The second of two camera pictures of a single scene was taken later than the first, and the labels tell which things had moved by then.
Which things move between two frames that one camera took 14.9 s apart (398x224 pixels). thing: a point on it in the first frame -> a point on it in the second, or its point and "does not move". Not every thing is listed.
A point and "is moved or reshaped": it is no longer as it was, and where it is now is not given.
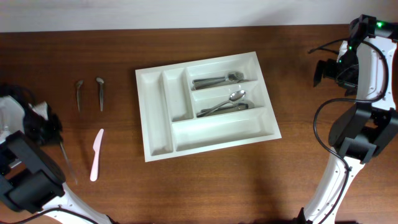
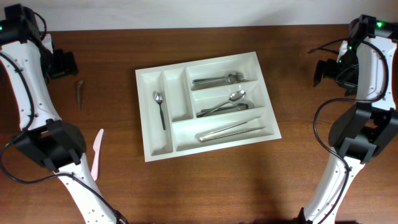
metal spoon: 234,96 does not move
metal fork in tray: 196,87 does not move
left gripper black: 57,129 -> 67,64
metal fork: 234,76 does not move
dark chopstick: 69,163 is moved or reshaped
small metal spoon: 79,84 does not move
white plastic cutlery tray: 204,106 does not move
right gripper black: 329,71 does not move
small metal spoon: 100,80 -> 158,98
